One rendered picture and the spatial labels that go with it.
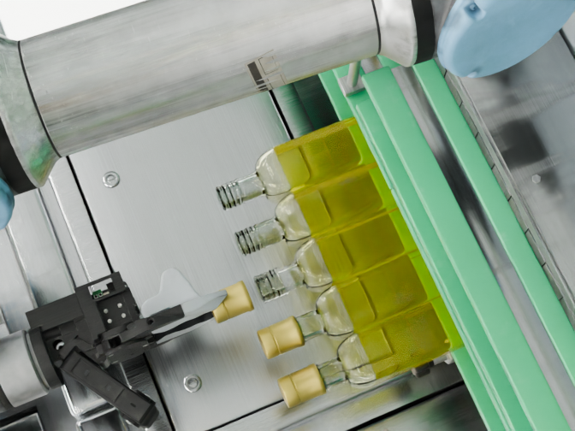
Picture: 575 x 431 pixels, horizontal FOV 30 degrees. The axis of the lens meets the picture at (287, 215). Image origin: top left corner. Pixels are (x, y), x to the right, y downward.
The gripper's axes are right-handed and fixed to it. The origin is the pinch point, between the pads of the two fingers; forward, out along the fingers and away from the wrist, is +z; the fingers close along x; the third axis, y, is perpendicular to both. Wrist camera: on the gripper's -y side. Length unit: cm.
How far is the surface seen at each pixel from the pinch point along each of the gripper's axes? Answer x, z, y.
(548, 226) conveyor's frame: -15.6, 32.3, -8.4
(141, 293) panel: 12.8, -7.5, 8.0
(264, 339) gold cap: -1.5, 3.2, -5.5
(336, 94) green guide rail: 3.6, 23.4, 19.7
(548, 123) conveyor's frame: -15.5, 37.4, 1.4
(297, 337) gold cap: -1.3, 6.5, -6.7
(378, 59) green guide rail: -3.5, 27.9, 19.3
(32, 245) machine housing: 13.2, -17.7, 19.2
